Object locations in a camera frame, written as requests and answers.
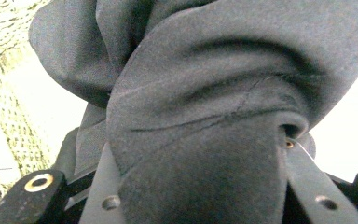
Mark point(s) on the green woven basket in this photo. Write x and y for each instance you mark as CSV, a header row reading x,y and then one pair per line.
x,y
0,37

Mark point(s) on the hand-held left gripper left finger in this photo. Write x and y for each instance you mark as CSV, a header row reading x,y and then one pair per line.
x,y
105,199

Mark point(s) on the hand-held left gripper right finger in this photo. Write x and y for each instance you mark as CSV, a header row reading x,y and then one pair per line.
x,y
317,199

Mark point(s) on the black garment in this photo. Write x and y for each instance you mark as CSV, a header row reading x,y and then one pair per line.
x,y
214,109

